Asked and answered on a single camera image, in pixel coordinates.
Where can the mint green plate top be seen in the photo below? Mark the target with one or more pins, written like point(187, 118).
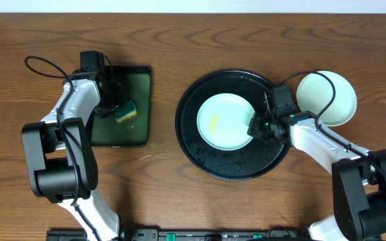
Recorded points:
point(315, 92)

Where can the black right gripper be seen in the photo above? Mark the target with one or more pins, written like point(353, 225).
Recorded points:
point(258, 126)

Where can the mint green plate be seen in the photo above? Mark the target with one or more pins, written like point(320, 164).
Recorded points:
point(223, 121)
point(315, 92)

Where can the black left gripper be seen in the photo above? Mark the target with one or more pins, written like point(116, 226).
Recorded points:
point(109, 105)

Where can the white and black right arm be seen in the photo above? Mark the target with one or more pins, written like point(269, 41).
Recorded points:
point(358, 174)

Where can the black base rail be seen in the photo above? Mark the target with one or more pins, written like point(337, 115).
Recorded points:
point(182, 235)

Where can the black rectangular tray green liquid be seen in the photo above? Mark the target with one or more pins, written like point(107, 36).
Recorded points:
point(133, 132)

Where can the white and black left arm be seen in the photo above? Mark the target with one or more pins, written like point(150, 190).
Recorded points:
point(60, 161)

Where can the black round tray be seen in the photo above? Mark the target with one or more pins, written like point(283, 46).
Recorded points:
point(256, 158)

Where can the green and yellow sponge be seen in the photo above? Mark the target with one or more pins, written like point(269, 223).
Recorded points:
point(126, 111)

